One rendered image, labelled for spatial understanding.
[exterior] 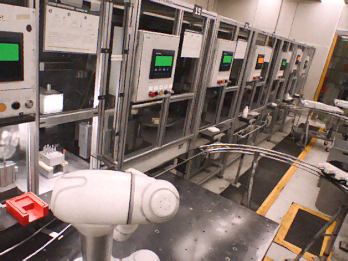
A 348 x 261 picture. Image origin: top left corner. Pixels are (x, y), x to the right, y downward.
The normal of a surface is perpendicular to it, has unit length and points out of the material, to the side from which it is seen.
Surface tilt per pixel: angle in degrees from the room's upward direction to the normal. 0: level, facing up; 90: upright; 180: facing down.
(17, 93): 90
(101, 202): 66
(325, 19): 90
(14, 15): 90
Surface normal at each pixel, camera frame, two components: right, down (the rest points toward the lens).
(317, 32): -0.56, 0.19
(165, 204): 0.35, -0.14
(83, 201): 0.09, -0.05
